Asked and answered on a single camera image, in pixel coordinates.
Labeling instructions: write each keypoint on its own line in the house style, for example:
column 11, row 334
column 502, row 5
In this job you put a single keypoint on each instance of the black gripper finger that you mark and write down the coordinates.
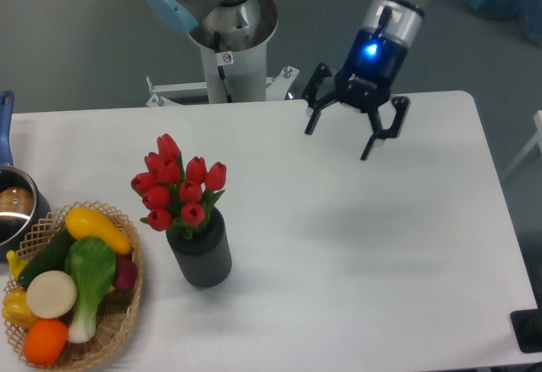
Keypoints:
column 319, row 93
column 401, row 105

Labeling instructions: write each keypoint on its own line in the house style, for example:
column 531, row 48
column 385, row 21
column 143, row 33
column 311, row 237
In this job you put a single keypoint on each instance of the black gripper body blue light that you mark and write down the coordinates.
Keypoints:
column 377, row 53

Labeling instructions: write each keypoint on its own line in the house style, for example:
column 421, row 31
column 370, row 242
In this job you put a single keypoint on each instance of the red tulip bouquet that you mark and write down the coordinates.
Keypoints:
column 179, row 197

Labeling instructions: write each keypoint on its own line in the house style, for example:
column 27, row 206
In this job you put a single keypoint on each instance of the dark grey ribbed vase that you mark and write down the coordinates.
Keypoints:
column 205, row 260

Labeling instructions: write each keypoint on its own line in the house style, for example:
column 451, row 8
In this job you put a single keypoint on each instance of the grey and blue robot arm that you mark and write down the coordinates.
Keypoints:
column 233, row 35

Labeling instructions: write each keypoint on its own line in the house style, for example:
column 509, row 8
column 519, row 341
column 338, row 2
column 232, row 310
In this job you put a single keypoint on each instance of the white furniture leg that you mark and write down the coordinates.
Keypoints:
column 527, row 155

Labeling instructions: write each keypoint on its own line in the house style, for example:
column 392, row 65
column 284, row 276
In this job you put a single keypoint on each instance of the purple radish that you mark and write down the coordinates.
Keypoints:
column 126, row 274

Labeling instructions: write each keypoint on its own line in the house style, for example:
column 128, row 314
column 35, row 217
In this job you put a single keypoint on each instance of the black device at table edge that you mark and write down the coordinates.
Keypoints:
column 527, row 329

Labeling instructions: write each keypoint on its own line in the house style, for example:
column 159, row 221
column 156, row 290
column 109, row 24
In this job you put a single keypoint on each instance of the yellow squash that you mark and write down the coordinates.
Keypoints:
column 83, row 222

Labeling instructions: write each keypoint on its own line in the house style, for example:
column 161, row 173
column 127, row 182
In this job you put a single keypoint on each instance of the green bok choy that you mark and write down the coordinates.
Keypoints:
column 91, row 264

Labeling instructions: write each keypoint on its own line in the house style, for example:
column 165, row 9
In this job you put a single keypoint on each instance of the woven wicker basket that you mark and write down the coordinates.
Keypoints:
column 116, row 315

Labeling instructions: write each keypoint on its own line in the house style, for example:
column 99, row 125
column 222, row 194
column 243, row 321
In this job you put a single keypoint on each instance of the dark green cucumber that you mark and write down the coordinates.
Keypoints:
column 51, row 257

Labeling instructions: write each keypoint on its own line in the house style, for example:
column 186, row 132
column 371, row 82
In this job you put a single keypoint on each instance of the cream round slice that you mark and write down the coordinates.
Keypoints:
column 51, row 294

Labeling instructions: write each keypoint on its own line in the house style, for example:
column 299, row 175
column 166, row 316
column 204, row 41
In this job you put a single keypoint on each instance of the yellow banana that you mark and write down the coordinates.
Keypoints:
column 15, row 263

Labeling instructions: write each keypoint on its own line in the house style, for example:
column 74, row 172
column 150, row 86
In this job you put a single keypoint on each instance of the orange fruit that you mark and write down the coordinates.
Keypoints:
column 45, row 341

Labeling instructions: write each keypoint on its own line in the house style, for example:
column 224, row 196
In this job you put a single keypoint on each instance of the yellow bell pepper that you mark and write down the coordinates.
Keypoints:
column 17, row 311

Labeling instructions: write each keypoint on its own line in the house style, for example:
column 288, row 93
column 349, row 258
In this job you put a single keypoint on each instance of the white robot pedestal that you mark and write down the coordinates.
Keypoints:
column 231, row 77

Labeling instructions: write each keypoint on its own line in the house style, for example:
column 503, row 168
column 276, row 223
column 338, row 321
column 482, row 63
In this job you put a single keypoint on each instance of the blue handled saucepan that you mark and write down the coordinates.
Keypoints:
column 22, row 204

